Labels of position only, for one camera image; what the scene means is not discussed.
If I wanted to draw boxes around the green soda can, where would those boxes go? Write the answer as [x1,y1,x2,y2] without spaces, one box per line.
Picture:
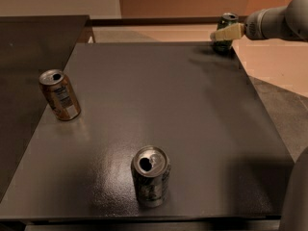
[211,13,239,54]

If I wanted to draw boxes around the orange-brown soda can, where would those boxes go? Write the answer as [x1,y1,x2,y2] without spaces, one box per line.
[38,69,81,121]

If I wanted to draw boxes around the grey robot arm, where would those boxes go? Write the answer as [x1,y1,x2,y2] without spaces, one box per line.
[210,0,308,231]

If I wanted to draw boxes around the dark side table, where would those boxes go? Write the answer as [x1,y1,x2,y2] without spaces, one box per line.
[0,15,91,199]

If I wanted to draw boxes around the dark silver soda can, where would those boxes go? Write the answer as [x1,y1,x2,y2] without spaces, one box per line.
[131,145,171,208]

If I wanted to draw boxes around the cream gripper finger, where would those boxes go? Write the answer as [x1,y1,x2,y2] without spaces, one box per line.
[210,23,244,41]

